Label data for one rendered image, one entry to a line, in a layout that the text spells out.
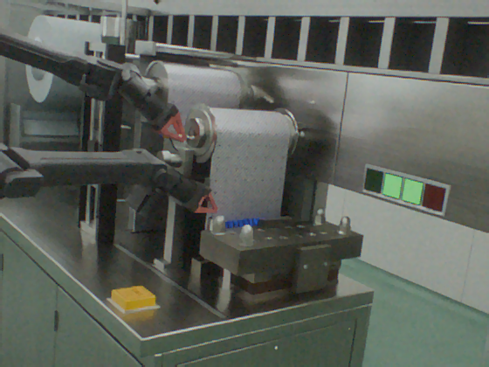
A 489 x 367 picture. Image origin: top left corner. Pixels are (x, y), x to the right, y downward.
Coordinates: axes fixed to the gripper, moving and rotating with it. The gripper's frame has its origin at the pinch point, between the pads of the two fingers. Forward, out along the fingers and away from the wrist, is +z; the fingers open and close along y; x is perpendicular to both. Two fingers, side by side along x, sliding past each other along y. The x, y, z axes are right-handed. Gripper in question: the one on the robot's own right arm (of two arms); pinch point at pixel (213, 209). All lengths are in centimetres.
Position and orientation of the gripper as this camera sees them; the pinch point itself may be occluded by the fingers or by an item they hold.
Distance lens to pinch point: 148.6
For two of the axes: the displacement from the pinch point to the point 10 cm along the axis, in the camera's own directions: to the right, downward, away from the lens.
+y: 6.3, 2.3, -7.4
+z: 6.1, 4.5, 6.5
